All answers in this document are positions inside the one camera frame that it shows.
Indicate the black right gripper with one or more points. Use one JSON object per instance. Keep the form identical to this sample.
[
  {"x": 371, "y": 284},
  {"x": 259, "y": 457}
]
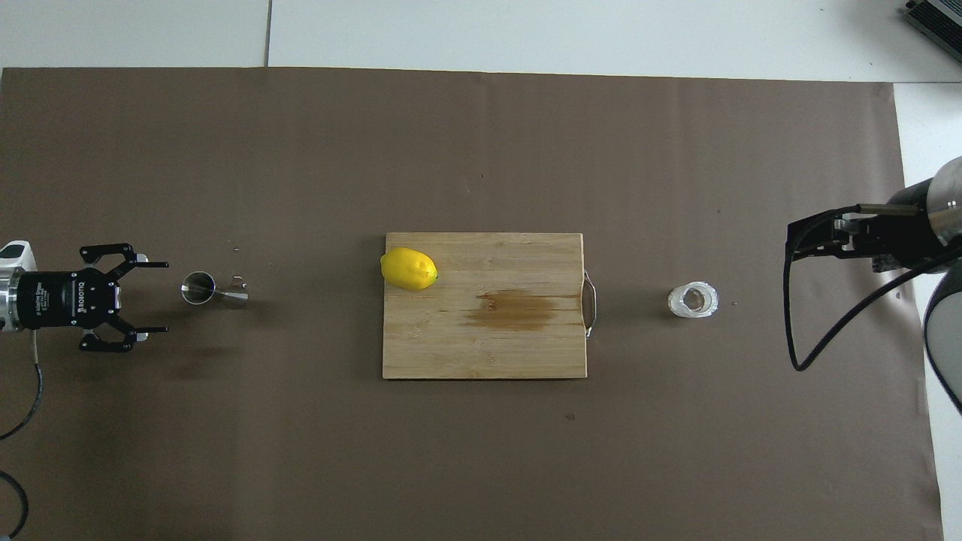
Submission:
[{"x": 913, "y": 233}]

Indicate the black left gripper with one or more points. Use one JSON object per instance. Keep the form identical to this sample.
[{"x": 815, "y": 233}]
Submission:
[{"x": 60, "y": 299}]

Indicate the steel double jigger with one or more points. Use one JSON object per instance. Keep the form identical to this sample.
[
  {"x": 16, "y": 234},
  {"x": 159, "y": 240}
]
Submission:
[{"x": 199, "y": 288}]

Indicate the clear faceted glass cup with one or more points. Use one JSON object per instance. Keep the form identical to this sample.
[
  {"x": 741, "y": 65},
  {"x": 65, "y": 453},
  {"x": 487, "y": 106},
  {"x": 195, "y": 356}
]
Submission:
[{"x": 680, "y": 300}]

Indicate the brown paper table mat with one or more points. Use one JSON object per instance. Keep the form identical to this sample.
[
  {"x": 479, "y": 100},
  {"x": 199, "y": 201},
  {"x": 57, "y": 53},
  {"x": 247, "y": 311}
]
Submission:
[{"x": 301, "y": 150}]

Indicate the grey ribbed metal device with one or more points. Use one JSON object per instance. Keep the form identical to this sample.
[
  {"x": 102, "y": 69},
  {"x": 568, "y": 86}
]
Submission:
[{"x": 939, "y": 15}]

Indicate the yellow lemon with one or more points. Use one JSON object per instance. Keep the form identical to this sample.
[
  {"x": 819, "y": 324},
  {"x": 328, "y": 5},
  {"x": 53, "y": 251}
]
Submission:
[{"x": 409, "y": 269}]

